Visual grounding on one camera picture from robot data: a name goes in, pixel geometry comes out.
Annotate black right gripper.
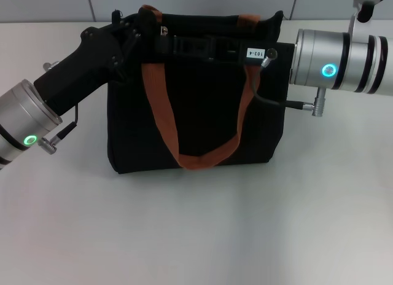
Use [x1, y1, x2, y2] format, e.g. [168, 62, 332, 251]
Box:
[155, 35, 296, 80]

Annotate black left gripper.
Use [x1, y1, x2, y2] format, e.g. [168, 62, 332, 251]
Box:
[33, 6, 161, 117]

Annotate black food bag orange handles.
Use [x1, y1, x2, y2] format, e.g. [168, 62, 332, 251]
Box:
[106, 4, 295, 176]

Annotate left gripper cable with plugs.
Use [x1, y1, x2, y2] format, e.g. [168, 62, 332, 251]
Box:
[37, 60, 81, 156]

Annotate gripper cable with plugs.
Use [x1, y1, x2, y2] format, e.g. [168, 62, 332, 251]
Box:
[251, 47, 327, 117]
[37, 60, 81, 156]

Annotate right gripper cable with plugs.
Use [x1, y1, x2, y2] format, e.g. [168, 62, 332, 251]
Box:
[251, 47, 327, 117]

